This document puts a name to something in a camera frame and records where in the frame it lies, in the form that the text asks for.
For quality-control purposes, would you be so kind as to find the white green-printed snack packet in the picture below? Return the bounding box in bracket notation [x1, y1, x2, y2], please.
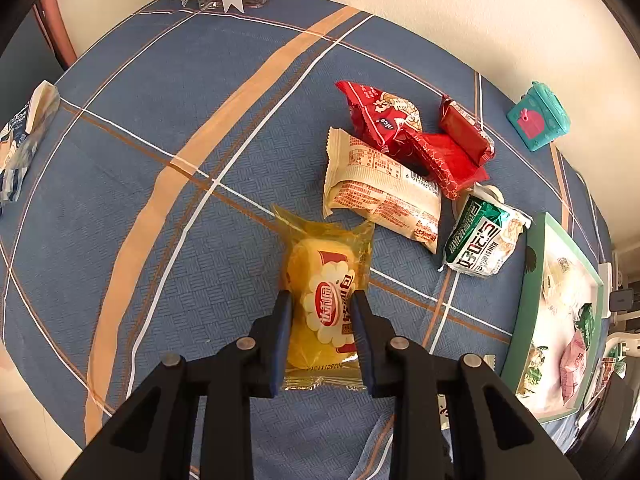
[517, 342, 546, 396]

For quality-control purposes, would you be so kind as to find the pink snack packet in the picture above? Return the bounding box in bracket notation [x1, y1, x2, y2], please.
[559, 330, 588, 406]

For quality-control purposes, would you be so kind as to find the blue plaid tablecloth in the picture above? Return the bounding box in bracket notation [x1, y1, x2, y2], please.
[0, 0, 613, 480]

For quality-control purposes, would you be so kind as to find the beige red-printed snack packet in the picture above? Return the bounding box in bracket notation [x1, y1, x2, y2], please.
[322, 127, 443, 255]

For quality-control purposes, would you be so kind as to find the yellow cake packet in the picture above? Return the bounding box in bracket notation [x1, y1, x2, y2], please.
[271, 204, 376, 393]

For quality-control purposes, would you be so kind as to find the clear white bun packet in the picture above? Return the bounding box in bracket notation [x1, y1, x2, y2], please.
[542, 255, 591, 316]

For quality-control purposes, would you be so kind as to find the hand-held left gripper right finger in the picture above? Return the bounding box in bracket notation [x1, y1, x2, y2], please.
[349, 291, 583, 480]

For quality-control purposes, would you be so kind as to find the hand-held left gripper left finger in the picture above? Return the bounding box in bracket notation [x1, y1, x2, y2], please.
[62, 290, 293, 480]

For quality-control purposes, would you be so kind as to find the teal toy box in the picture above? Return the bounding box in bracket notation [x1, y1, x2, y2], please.
[506, 80, 571, 153]

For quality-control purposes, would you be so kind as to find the green-edged white cardboard tray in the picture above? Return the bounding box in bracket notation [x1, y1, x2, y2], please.
[500, 211, 605, 422]

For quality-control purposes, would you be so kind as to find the dark green snack packet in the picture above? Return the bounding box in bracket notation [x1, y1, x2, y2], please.
[575, 302, 597, 351]

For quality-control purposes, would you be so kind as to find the red white snack packet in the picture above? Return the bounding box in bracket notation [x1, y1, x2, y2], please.
[335, 80, 423, 156]

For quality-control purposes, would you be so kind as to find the black charger adapter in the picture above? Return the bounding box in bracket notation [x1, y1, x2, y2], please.
[607, 285, 633, 311]

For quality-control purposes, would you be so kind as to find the red patterned snack packet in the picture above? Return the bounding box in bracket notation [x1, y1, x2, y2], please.
[400, 130, 491, 202]

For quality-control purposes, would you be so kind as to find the white power strip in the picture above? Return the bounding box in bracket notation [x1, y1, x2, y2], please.
[597, 260, 616, 318]

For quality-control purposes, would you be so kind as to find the green white cracker packet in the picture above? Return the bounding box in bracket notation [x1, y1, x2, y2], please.
[440, 182, 532, 279]

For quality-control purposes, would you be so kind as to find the blue white packet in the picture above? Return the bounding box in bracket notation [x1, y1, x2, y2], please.
[0, 80, 61, 211]

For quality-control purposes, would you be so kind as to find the dark red biscuit packet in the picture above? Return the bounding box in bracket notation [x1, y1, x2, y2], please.
[439, 94, 496, 167]

